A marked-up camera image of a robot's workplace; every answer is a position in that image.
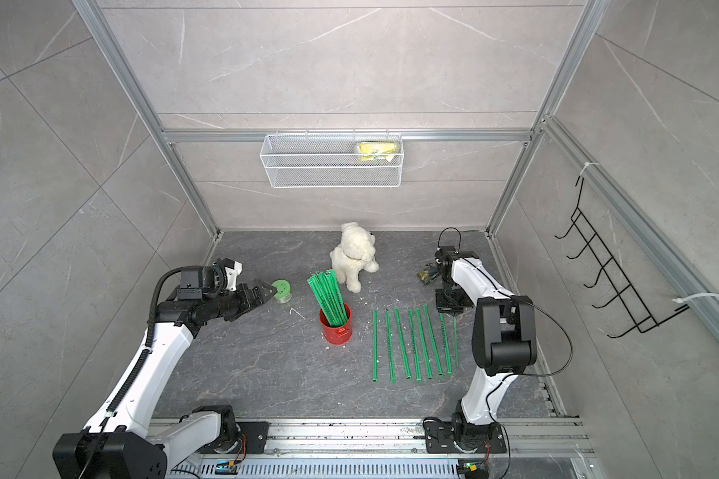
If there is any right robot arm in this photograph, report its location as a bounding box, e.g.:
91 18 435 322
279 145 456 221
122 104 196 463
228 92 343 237
423 245 541 454

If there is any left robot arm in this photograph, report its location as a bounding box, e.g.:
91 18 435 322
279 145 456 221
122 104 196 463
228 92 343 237
52 259 278 478

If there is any red cylindrical container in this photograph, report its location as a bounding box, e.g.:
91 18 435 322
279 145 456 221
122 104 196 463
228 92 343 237
319 303 353 345

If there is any camouflage cloth pouch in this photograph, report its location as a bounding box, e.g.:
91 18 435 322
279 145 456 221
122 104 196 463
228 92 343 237
417 263 439 285

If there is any small green lidded jar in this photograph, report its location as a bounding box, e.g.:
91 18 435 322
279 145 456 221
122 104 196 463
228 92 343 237
272 279 292 305

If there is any green straw bundle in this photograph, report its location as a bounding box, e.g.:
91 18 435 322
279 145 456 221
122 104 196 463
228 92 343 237
308 269 349 327

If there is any white plush dog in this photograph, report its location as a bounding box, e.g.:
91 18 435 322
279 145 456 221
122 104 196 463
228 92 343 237
330 223 379 293

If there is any yellow sponge in basket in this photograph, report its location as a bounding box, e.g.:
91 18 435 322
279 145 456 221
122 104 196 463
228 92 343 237
354 141 399 163

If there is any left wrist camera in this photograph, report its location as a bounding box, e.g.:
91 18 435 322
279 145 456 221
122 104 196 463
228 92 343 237
213 259 243 291

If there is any white wire mesh basket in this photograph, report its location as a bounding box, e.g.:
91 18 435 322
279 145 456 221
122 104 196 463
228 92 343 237
260 132 405 189

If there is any metal base rail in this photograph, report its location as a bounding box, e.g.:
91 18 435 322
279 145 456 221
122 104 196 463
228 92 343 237
166 418 604 478

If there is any black wire hook rack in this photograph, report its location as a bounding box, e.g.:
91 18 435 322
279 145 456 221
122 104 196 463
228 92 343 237
554 177 690 339

